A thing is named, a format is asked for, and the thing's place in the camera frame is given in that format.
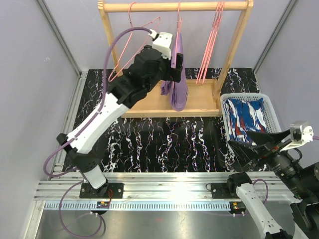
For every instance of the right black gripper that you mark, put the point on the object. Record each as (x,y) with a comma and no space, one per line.
(246,153)

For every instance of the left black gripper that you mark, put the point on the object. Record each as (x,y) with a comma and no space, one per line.
(172,73)

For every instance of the blue patterned trousers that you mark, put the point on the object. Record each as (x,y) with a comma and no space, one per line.
(242,117)

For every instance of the purple trousers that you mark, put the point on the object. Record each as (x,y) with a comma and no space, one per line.
(178,92)

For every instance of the pink hanger holding purple trousers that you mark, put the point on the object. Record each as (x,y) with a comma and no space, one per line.
(177,25)

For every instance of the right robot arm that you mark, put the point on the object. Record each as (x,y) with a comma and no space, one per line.
(304,187)

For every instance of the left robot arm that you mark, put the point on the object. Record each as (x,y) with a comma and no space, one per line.
(122,94)

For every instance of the pink empty hanger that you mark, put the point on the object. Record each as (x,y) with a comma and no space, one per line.
(207,49)
(213,49)
(210,49)

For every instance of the white plastic basket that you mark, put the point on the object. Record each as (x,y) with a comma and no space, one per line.
(269,113)

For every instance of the wooden clothes rack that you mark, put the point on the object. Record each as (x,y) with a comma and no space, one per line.
(204,95)

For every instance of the black marble pattern mat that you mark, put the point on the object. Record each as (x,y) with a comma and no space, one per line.
(193,144)

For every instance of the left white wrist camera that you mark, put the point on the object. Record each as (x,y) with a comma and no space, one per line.
(161,42)

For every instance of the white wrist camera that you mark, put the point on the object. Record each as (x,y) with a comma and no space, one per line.
(161,42)
(301,132)

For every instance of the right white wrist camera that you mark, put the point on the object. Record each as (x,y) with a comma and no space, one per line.
(301,132)

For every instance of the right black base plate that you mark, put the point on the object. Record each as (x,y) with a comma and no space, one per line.
(220,191)

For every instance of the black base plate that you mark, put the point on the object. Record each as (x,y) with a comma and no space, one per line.
(108,190)
(220,191)

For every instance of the white slotted cable duct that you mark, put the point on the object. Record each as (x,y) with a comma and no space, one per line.
(138,206)

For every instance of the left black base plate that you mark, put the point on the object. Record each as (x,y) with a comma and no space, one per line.
(108,190)

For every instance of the aluminium mounting rail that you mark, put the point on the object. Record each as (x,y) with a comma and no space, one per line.
(181,187)

